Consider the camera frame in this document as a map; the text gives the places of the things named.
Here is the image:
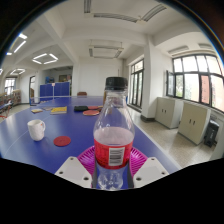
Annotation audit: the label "large black-framed window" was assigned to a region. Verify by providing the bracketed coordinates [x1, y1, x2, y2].
[166, 54, 224, 113]

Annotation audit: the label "black table tennis paddle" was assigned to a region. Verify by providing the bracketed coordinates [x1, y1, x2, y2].
[73, 105, 90, 113]

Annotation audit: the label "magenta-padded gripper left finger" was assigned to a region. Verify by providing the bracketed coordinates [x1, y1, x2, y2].
[54, 145, 98, 189]

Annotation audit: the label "clear bottle with red label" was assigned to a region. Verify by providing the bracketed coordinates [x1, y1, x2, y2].
[92, 76, 136, 192]

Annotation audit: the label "white two-door cabinet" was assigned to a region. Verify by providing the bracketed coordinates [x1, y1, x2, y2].
[177, 101, 212, 146]
[154, 96, 184, 130]

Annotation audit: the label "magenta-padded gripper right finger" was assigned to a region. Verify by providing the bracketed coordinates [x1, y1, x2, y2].
[128, 146, 170, 189]

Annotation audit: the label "ceiling lights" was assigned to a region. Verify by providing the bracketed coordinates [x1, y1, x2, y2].
[0, 0, 168, 76]

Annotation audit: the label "yellow book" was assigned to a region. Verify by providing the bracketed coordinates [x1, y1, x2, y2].
[50, 106, 68, 115]

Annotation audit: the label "tall black-framed window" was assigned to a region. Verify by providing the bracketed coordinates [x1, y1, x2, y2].
[128, 59, 145, 109]

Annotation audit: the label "table tennis net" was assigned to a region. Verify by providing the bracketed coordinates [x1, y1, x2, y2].
[29, 95, 73, 107]

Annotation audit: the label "folded blue table tennis tables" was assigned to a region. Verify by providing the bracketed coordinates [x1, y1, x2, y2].
[39, 81, 71, 98]

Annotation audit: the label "shelf unit with books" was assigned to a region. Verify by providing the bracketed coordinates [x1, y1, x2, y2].
[0, 89, 23, 108]

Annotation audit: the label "flat round red coaster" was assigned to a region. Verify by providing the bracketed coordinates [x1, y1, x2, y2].
[53, 135, 72, 148]

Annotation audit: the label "white mug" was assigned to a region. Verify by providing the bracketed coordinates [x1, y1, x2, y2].
[27, 119, 47, 142]

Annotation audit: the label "blue table with red legs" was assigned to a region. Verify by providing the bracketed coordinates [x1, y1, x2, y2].
[0, 101, 13, 121]

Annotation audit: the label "red table tennis paddle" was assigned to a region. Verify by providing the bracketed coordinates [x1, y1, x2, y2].
[87, 105, 104, 111]
[82, 109, 101, 117]

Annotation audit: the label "black bin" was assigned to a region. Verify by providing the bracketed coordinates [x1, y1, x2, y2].
[203, 119, 220, 148]

